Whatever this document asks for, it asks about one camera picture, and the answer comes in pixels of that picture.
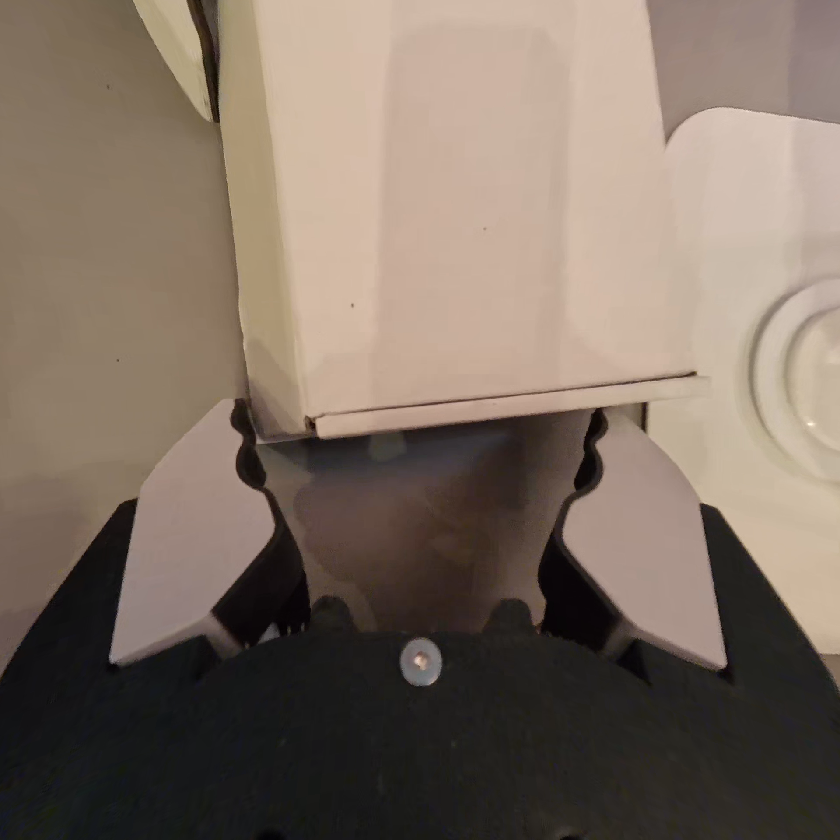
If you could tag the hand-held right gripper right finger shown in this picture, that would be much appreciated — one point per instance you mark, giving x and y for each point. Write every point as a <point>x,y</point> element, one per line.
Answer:
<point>649,544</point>

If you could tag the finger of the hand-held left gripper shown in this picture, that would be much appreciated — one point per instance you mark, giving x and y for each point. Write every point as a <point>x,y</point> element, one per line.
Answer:
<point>180,52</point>

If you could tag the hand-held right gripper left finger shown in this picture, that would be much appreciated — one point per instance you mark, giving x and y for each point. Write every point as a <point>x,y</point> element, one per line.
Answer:
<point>190,538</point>

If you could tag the white cardboard box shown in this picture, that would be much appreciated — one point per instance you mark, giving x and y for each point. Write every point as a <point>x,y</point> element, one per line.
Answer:
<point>446,210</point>

